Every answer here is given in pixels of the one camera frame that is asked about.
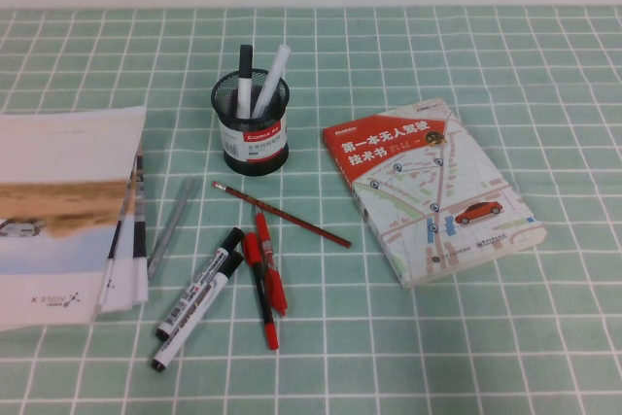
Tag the grey pen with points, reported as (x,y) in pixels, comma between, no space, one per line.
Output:
(172,225)

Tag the book with map cover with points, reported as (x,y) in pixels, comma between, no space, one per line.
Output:
(437,191)

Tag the red pencil with eraser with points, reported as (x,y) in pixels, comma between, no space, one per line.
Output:
(282,214)

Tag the green checked tablecloth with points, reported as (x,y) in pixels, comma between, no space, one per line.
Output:
(437,337)

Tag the brochure with black band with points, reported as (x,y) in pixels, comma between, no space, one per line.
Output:
(140,211)

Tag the white marker with black cap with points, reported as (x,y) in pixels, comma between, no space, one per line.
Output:
(245,60)

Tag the black marker with red caps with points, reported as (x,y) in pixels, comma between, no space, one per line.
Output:
(252,250)

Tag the white brochure with small logo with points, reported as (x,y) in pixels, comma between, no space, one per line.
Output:
(113,284)

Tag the brochure with desert photo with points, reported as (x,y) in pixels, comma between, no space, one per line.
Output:
(58,167)

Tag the red gel pen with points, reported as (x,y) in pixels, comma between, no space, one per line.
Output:
(277,288)

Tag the black mesh pen holder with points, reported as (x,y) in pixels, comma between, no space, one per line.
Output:
(252,157)

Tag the white pen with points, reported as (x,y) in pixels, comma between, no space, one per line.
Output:
(279,62)

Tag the black capped whiteboard marker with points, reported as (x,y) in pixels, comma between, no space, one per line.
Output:
(196,314)
(196,290)

